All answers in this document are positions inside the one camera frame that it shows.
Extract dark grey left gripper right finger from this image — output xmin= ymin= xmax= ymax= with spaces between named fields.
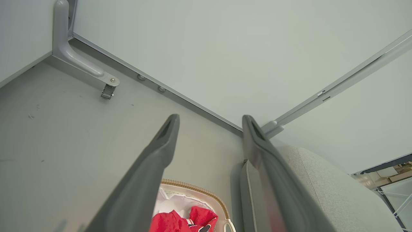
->
xmin=242 ymin=115 xmax=337 ymax=232

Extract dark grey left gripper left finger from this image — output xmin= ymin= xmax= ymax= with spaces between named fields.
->
xmin=84 ymin=114 xmax=180 ymax=232

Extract red garment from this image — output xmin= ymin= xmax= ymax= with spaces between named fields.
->
xmin=149 ymin=206 xmax=219 ymax=232

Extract grey upholstered chair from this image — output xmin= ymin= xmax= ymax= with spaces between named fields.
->
xmin=240 ymin=145 xmax=404 ymax=232

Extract white plastic bag liner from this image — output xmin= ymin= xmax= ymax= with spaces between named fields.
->
xmin=154 ymin=188 xmax=222 ymax=223

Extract white basket with wicker rim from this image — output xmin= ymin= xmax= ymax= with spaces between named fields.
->
xmin=151 ymin=179 xmax=237 ymax=232

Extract metal caster brake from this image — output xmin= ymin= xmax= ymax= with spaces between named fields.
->
xmin=101 ymin=84 xmax=116 ymax=100

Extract stacked cardboard boxes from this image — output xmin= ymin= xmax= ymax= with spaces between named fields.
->
xmin=354 ymin=161 xmax=412 ymax=188

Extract long grey partition foot bracket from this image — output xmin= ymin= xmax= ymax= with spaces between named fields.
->
xmin=52 ymin=0 xmax=120 ymax=87

